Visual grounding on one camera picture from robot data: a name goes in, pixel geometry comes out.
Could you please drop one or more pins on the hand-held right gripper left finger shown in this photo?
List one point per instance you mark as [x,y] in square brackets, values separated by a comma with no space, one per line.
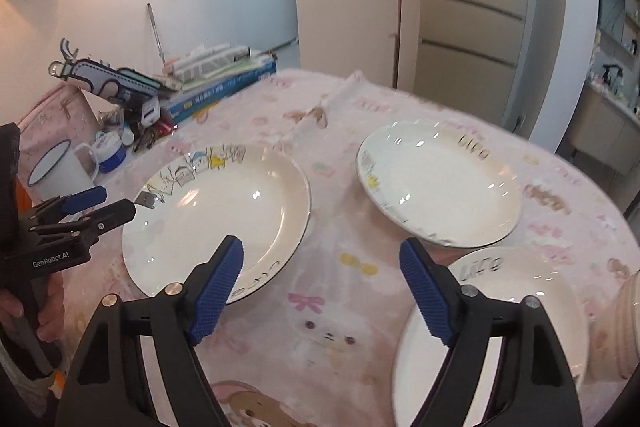
[217,287]

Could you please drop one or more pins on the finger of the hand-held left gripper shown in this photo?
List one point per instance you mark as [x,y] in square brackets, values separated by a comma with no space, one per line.
[85,199]
[112,217]

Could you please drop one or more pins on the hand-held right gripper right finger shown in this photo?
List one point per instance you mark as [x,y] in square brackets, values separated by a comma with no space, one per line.
[425,292]

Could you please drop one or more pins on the white cartoon rim plate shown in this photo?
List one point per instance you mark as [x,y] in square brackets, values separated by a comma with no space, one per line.
[225,207]

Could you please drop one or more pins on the large white lettered plate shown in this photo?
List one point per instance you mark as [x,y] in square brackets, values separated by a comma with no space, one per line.
[505,279]

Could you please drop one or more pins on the small white lettered plate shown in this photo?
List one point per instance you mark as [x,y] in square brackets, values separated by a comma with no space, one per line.
[440,187]

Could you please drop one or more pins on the pink carrot print bowl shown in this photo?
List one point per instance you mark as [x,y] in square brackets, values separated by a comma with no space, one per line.
[620,332]

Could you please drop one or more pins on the person's left hand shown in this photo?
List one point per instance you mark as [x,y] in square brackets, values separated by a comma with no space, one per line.
[50,307]

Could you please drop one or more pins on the white blue rimmed enamel mug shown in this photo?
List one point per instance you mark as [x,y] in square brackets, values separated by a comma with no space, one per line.
[55,172]

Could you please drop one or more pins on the blue white round jar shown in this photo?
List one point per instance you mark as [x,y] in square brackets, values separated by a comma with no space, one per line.
[110,152]

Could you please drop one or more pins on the bunch of keys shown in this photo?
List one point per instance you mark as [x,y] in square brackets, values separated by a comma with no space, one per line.
[147,137]

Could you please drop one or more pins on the pink cartoon printed tablecloth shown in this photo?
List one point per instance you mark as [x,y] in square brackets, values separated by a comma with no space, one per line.
[325,267]

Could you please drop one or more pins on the small white blue box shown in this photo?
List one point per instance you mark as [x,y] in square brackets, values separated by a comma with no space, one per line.
[150,111]

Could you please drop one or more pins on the blue white pencil case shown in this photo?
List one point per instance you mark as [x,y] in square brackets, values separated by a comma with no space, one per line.
[110,79]

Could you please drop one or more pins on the dark hair clip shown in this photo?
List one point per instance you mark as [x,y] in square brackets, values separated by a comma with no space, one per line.
[66,49]

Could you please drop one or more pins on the metal pole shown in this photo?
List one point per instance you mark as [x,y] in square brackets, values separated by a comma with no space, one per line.
[155,32]

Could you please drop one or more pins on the white striped box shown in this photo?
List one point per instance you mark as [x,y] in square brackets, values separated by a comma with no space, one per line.
[210,59]

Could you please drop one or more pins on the beige three door fridge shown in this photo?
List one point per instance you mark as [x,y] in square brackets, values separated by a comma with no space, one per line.
[470,57]

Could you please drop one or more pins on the beige vanity cabinet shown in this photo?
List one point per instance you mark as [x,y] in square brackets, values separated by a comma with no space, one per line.
[605,132]

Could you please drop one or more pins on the black faucet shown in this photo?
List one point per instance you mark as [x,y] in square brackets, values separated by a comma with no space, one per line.
[611,74]

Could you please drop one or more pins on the mirror wall cabinet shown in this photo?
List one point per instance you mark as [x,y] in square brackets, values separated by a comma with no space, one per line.
[617,7]

